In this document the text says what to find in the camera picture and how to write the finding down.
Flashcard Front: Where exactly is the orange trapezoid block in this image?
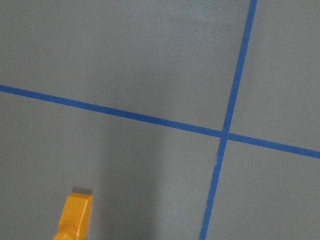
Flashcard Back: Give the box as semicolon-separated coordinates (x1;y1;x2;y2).
52;192;93;240

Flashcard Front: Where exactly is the blue tape line right crosswise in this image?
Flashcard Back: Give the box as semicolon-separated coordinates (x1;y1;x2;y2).
0;85;320;159

